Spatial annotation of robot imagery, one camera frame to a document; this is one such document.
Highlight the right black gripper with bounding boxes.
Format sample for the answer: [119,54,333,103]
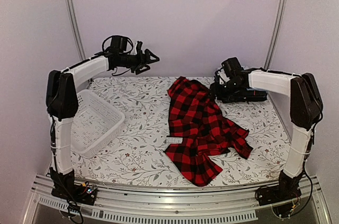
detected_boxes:
[205,79,243,102]

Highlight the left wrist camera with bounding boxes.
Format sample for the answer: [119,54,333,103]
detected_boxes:
[133,41,142,55]

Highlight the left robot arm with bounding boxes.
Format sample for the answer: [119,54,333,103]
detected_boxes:
[46,35,160,200]

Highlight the aluminium front rail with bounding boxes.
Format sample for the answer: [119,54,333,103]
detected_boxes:
[22,175,332,224]

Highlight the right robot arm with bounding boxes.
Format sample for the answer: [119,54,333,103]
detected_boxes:
[212,57,323,201]

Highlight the floral table cloth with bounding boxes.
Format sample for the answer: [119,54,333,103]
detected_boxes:
[70,77,290,188]

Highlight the aluminium post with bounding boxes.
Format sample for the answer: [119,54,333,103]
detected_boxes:
[264,0,287,69]
[65,0,86,62]

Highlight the red black plaid shirt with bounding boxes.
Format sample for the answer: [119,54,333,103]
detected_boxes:
[164,76,253,187]

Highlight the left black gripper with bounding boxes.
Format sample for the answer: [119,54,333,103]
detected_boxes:
[120,48,160,74]

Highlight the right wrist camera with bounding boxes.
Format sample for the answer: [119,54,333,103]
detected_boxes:
[215,67,229,85]

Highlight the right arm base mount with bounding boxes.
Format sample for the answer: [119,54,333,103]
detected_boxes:
[255,182,301,219]

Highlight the left aluminium post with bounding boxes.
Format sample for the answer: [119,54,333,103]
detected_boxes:
[65,0,86,62]

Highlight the white plastic basket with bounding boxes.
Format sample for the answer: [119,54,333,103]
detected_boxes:
[71,89,125,158]

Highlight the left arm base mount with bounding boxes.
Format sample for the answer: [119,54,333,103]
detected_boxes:
[51,182,97,205]

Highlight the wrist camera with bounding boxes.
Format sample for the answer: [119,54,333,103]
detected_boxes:
[215,67,229,85]
[133,41,142,55]

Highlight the light blue folded shirt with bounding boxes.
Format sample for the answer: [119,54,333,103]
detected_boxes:
[246,88,266,92]

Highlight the right aluminium post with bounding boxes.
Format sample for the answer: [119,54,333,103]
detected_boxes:
[264,0,287,69]

